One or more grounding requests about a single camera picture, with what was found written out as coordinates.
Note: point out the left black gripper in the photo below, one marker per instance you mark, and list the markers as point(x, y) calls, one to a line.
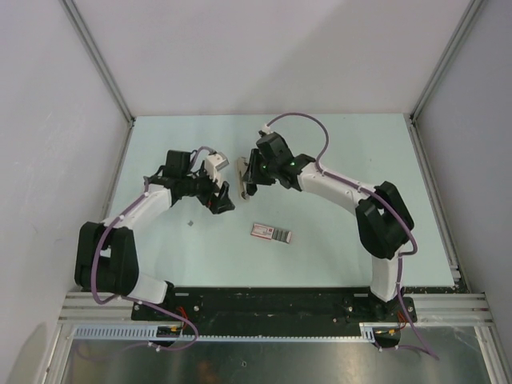
point(221, 203)

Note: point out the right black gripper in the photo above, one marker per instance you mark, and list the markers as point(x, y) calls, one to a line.
point(252, 175)

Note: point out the white stapler top cover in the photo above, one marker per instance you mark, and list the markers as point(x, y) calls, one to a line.
point(241, 166)

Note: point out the red white staple box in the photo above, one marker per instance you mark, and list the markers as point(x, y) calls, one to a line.
point(271, 233)

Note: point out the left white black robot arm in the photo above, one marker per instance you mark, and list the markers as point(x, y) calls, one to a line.
point(107, 257)

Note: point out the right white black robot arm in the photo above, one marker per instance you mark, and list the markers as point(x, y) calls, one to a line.
point(384, 223)

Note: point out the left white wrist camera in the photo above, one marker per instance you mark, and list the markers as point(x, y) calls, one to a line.
point(213, 165)

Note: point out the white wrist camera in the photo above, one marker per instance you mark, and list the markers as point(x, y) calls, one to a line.
point(265, 130)
point(213, 165)

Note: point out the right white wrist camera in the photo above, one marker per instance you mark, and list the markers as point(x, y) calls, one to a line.
point(265, 130)

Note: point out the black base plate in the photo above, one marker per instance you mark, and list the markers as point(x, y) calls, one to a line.
point(284, 312)

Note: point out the aluminium frame rail front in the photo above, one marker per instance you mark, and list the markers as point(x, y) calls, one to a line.
point(449, 309)

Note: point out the left aluminium corner post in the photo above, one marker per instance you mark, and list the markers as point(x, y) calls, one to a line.
point(92, 49)

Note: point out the aluminium corner post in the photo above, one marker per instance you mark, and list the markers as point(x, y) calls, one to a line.
point(92, 49)
point(455, 43)

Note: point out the right aluminium corner post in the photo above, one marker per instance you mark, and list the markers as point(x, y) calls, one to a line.
point(455, 43)

